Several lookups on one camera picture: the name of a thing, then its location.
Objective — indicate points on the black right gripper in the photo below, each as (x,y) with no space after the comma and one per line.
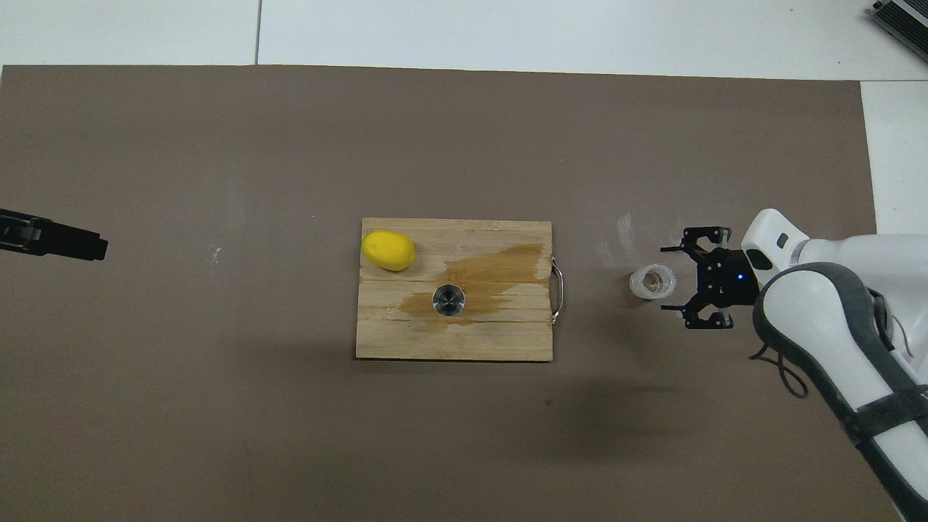
(728,279)

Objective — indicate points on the small clear glass cup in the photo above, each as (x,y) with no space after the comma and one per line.
(652,283)

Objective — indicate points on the steel double jigger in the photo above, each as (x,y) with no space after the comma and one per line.
(448,300)

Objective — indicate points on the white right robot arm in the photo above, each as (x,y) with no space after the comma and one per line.
(834,304)

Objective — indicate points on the brown paper table mat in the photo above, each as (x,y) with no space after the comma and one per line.
(217,399)

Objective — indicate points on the wooden cutting board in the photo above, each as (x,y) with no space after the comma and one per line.
(406,333)

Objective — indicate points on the yellow lemon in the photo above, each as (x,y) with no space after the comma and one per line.
(388,250)

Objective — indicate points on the grey ribbed metal device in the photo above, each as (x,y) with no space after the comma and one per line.
(906,22)

